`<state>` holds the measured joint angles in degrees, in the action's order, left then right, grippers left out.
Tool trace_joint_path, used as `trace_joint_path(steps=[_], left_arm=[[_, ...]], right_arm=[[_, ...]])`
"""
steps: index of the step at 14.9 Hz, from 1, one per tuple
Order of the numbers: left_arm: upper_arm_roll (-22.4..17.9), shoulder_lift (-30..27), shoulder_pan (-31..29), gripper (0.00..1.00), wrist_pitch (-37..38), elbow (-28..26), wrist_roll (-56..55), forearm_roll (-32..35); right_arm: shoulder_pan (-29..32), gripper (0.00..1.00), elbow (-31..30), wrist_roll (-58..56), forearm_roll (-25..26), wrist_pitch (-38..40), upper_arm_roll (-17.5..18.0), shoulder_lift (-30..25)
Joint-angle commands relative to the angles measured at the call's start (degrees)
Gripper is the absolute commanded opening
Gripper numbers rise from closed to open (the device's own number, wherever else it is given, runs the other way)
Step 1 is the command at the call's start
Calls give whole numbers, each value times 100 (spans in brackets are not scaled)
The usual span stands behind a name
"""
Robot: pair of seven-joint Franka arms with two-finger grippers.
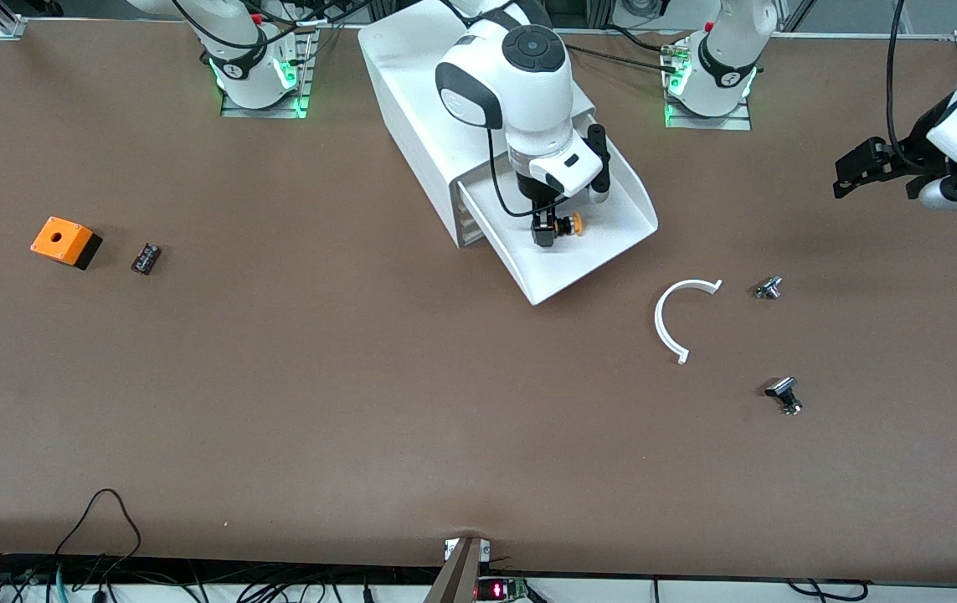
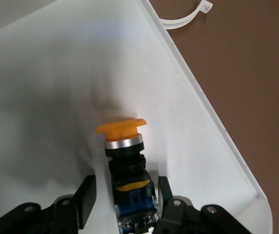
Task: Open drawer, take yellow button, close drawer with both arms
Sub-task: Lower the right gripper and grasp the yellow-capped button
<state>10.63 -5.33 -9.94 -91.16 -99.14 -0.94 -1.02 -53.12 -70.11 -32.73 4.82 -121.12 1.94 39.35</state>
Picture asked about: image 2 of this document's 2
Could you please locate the white plastic drawer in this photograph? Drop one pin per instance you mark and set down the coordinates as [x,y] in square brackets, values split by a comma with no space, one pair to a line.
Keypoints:
[105,73]

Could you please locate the white curved plastic clamp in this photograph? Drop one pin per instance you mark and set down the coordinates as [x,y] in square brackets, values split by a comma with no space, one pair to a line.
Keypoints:
[178,21]

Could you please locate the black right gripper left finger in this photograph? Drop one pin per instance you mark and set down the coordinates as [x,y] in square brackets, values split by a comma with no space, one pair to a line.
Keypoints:
[85,195]

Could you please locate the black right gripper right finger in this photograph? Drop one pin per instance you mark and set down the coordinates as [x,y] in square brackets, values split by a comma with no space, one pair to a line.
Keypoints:
[165,192]

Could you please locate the orange mushroom push button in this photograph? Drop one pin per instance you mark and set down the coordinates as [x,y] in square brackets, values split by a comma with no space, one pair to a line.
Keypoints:
[125,146]

